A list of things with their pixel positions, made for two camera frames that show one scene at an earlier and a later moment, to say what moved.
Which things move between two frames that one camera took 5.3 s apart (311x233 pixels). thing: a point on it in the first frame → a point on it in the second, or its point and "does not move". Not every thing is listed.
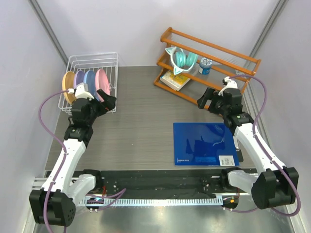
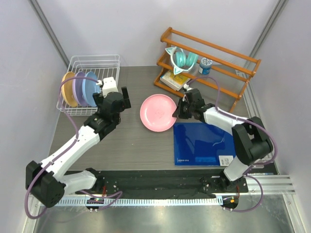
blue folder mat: (204, 144) does not move
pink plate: (101, 82) → (156, 113)
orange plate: (68, 83) does not move
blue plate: (89, 77) does not move
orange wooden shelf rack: (186, 67) does not move
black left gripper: (109, 104) → (126, 104)
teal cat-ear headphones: (181, 61) does not move
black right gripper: (210, 94) → (178, 113)
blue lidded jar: (205, 66) does not move
